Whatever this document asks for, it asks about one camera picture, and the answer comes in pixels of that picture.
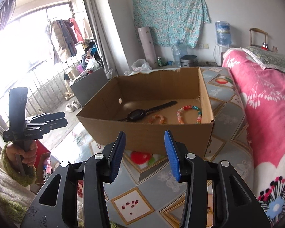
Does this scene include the pink floral blanket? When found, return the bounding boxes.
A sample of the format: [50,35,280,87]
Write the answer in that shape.
[222,48,285,227]

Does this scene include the green fuzzy sleeve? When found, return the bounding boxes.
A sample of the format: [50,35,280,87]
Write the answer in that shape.
[0,145,36,226]

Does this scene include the grey curtain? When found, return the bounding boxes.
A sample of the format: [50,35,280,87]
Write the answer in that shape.
[82,0,117,79]

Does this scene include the brown cardboard box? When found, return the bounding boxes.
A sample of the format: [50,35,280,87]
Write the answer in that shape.
[78,67,214,157]

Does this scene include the white sneakers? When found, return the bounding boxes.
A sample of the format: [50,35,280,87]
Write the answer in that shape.
[65,100,81,113]

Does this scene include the hanging clothes rack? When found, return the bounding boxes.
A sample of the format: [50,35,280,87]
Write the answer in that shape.
[46,18,84,64]

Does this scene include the wooden stool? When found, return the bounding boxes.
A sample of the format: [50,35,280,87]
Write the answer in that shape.
[249,28,269,50]

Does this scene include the black smart watch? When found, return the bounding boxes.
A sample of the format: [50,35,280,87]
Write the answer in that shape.
[119,100,177,122]

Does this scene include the pink multicolour bead bracelet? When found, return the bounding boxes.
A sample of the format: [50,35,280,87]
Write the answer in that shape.
[176,104,202,125]

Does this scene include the teal floral hanging cloth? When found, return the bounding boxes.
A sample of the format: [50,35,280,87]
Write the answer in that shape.
[132,0,211,48]

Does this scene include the clear plastic jug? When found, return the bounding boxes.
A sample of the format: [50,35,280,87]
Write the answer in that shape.
[171,41,187,67]

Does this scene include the grey lace pillow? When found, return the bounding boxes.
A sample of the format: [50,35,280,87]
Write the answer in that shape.
[242,46,285,74]

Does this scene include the left hand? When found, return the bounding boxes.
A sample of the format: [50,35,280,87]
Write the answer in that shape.
[6,141,37,171]

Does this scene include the blue water dispenser bottle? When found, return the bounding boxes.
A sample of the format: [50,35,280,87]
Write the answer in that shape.
[215,21,232,47]

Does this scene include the pink rolled mat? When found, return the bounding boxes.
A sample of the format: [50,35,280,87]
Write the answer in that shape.
[137,27,158,68]

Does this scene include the dark grey cabinet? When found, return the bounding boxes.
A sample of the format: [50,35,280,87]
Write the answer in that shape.
[70,67,108,107]

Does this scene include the white plastic bag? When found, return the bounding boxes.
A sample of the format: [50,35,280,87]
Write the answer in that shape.
[124,59,152,76]

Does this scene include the grey rice cooker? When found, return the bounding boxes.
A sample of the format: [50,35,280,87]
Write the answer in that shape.
[180,55,198,67]

